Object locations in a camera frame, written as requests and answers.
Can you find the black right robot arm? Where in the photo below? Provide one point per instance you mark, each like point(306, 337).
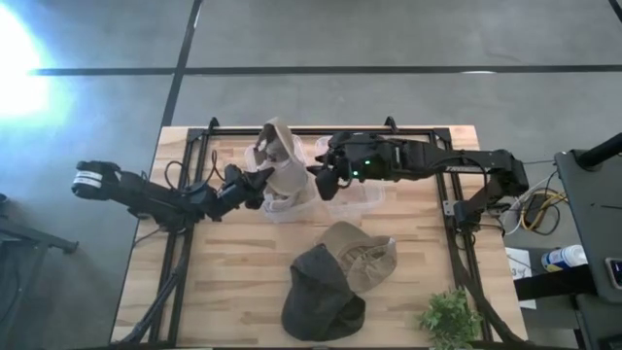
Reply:
point(466, 163)

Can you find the beige hat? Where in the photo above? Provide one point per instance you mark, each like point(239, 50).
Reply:
point(291, 201)

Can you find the tan floppy hat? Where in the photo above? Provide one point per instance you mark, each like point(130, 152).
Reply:
point(289, 170)

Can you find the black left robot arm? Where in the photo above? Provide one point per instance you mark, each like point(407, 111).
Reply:
point(146, 194)

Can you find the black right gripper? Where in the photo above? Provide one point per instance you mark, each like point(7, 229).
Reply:
point(369, 155)

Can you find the grey cart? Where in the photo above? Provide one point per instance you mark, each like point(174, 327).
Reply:
point(593, 209)

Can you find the white blue spray can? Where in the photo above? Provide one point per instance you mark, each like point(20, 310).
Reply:
point(563, 257)

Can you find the white paper sheet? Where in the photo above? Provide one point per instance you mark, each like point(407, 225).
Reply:
point(520, 272)

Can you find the black metal table frame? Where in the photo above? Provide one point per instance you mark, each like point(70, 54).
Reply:
point(228, 130)

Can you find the tan baseball cap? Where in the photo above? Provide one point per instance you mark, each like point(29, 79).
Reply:
point(369, 262)

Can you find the black bar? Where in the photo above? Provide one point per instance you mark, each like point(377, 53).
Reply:
point(602, 150)

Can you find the black floor stand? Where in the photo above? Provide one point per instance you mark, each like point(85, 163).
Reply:
point(29, 238)

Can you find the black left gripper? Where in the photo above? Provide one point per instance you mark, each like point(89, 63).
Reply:
point(233, 192)

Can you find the small green plant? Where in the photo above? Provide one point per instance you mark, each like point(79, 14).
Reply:
point(449, 318)

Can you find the dark grey hat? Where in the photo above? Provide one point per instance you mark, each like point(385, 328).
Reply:
point(316, 296)

